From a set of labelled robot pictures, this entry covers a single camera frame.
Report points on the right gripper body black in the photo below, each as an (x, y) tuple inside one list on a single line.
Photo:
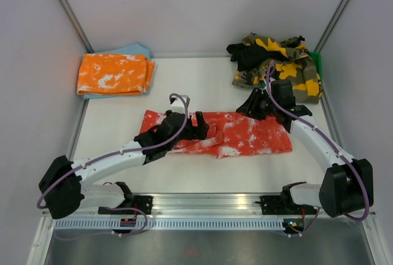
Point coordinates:
[(269, 107)]

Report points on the green plastic bin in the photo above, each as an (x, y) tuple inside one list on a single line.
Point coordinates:
[(317, 61)]

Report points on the white slotted cable duct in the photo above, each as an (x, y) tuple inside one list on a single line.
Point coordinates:
[(210, 224)]

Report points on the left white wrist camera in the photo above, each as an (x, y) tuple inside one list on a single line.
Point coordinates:
[(178, 102)]

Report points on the red white tie-dye trousers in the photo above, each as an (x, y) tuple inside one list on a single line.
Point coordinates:
[(232, 134)]

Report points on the camouflage yellow green trousers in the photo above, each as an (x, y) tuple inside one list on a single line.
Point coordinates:
[(288, 49)]

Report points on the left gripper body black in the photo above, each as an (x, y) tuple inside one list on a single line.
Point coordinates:
[(190, 132)]

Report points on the folded orange tie-dye trousers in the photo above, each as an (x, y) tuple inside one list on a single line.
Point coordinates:
[(113, 73)]

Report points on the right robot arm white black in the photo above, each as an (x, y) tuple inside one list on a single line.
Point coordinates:
[(347, 186)]

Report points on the left corner aluminium post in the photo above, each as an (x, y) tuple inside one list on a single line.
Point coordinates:
[(79, 31)]

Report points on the folded light blue trousers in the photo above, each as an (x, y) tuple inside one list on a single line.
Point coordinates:
[(135, 49)]

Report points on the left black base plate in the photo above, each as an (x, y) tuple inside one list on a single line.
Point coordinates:
[(140, 202)]

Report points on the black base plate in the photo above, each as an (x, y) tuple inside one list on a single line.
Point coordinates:
[(275, 205), (140, 202)]

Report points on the corner aluminium post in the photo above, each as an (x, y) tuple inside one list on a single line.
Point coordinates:
[(79, 31), (339, 11)]

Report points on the aluminium front rail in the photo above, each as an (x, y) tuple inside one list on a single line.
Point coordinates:
[(208, 205)]

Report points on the right corner aluminium post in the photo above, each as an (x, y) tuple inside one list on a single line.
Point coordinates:
[(339, 11)]

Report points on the black trousers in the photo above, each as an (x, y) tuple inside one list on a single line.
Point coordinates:
[(249, 57)]

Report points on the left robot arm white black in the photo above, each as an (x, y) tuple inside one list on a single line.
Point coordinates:
[(68, 186)]

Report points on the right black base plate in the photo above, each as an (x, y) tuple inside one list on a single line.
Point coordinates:
[(275, 205)]

